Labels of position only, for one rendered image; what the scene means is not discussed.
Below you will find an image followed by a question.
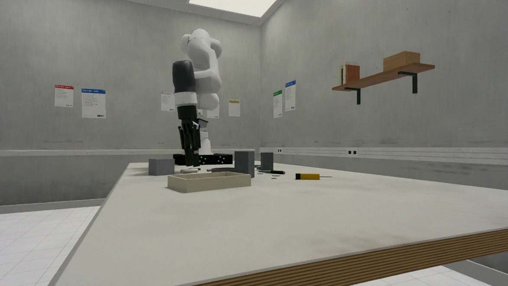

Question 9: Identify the beige shallow open tray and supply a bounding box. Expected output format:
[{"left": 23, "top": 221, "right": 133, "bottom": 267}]
[{"left": 168, "top": 172, "right": 251, "bottom": 193}]

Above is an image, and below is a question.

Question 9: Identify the yellow pin with black cap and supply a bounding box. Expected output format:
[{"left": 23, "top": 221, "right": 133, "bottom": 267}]
[{"left": 296, "top": 173, "right": 332, "bottom": 180}]

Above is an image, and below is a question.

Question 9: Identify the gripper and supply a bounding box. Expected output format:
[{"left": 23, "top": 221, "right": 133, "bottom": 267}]
[{"left": 177, "top": 105, "right": 201, "bottom": 167}]

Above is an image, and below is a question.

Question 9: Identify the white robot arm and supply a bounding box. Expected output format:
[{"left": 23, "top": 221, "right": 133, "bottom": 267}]
[{"left": 172, "top": 29, "right": 222, "bottom": 155}]

